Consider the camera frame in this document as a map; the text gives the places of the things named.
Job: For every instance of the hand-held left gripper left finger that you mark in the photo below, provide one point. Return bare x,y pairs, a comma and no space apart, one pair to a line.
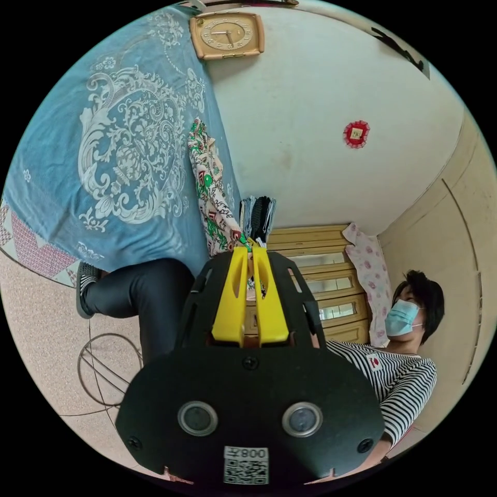
227,306

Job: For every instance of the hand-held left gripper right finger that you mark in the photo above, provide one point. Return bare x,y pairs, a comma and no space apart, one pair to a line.
272,310

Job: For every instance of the white red green sleeveless sweater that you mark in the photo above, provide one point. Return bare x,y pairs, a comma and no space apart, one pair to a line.
207,186

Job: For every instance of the person's left forearm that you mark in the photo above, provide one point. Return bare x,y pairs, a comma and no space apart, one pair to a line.
378,452

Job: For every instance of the yellow wooden cupboard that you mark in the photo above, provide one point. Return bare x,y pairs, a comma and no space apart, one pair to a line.
330,279

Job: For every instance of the pile of clothes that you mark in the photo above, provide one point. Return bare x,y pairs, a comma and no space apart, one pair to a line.
260,217

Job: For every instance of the pink floral hanging cloth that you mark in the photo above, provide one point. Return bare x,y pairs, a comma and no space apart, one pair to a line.
370,272

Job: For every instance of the person's body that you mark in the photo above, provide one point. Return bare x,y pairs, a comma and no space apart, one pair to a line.
392,372

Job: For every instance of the red round wall ornament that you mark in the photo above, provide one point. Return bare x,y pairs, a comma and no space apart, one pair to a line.
356,134

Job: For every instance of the square tan wall clock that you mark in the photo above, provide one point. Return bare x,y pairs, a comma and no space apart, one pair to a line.
227,35

